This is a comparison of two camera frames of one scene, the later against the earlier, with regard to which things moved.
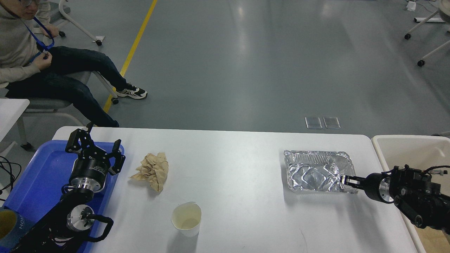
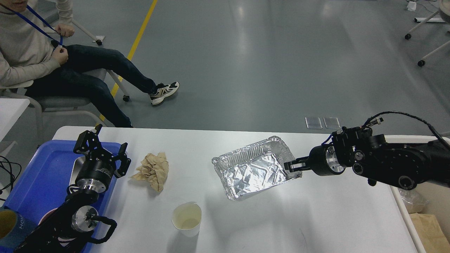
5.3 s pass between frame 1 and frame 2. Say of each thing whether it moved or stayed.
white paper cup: stayed
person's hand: moved
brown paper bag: stayed
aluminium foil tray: moved
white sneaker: moved
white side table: stayed
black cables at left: stayed
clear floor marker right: stayed
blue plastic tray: stayed
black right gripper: moved
